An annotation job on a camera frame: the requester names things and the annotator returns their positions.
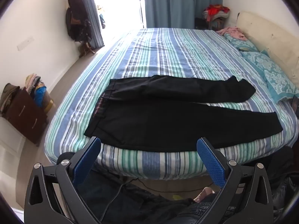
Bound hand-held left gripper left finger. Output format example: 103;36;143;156
24;136;110;224

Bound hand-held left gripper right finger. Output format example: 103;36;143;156
196;136;274;224

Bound black pants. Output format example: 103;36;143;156
84;75;283;153

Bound person's dark clothing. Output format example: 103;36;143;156
77;168;234;224

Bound black bag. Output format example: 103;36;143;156
266;146;299;217

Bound brown drawer cabinet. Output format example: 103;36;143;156
5;87;49;147

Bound white cabinet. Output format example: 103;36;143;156
0;115;27;159

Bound pile of colourful clothes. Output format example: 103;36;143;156
25;74;55;113

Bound dark cloth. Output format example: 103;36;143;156
290;96;299;117

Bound olive garment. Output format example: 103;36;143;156
0;83;21;116

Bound large teal patterned pillow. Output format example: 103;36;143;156
241;50;299;103

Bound wooden coat rack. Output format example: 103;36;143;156
78;38;95;57

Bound bed with striped sheet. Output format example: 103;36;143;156
44;27;299;180

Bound small teal patterned pillow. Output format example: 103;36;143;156
224;33;258;52

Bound pink garment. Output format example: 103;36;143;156
216;27;246;40

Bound narrow blue curtain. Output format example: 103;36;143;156
71;0;104;49

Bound dark bedside stand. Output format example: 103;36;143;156
195;17;225;31

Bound cream padded headboard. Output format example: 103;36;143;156
236;11;299;84

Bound dark hanging coats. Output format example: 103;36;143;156
65;0;92;43

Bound pile of red clothes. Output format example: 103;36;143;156
202;4;230;20

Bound wide blue curtain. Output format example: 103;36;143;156
142;0;225;29

